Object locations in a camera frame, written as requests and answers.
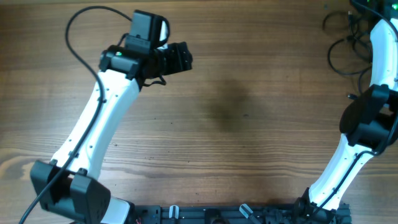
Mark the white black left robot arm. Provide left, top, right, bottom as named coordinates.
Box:
left=30, top=10, right=193, bottom=223

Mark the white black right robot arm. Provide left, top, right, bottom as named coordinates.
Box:
left=263, top=1, right=397, bottom=223

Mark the long black usb cable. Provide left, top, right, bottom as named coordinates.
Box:
left=326, top=34, right=373, bottom=100

